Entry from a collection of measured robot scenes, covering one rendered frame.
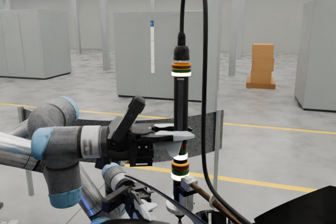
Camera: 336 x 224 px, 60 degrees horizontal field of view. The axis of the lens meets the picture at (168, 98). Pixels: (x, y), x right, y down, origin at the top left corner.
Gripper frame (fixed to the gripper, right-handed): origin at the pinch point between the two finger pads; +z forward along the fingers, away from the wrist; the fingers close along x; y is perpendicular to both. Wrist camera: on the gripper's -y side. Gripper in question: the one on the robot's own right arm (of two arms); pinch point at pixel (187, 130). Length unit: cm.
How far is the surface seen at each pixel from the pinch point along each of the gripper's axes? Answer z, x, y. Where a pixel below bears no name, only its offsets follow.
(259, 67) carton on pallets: 308, -728, 93
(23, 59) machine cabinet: -413, -937, 82
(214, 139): 55, -193, 82
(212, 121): 52, -191, 63
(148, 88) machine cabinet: -5, -624, 124
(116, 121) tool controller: -25, -79, 24
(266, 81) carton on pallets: 329, -720, 130
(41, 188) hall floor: -127, -230, 149
